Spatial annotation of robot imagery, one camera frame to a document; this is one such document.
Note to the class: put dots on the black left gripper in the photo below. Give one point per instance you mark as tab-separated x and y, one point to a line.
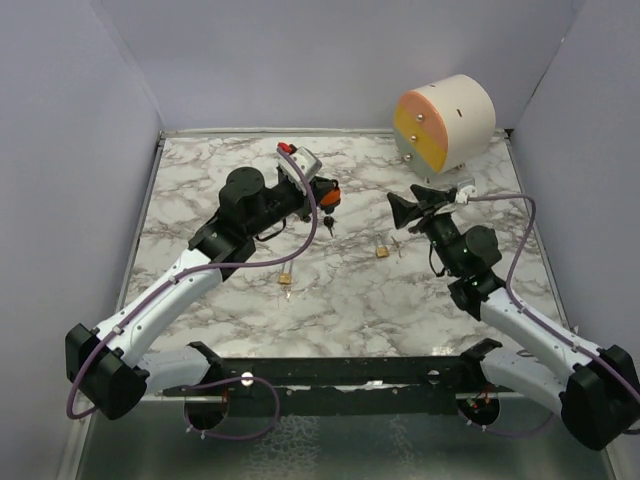
320	186

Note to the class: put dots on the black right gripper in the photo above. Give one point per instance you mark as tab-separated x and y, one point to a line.
429	202

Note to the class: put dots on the orange black padlock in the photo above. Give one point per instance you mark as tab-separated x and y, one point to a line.
332	199

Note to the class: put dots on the black keys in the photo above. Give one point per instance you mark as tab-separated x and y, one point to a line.
329	223

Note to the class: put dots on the brass padlock long shackle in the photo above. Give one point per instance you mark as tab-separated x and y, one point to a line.
285	275

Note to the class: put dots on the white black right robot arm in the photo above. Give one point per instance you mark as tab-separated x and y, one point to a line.
594	391

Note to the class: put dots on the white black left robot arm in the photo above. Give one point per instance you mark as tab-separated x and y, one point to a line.
111	363

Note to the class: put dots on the round pastel drawer cabinet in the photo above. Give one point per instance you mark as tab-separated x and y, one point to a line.
442	125

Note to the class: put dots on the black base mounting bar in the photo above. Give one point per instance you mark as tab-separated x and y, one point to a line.
435	384

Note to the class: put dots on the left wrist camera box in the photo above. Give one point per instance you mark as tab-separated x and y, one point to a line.
302	163

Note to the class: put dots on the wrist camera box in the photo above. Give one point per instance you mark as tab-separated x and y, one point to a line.
302	163
462	190

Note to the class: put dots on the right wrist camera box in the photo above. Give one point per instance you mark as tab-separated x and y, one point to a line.
462	190

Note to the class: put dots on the aluminium frame rail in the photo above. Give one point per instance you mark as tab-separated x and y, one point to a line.
225	392

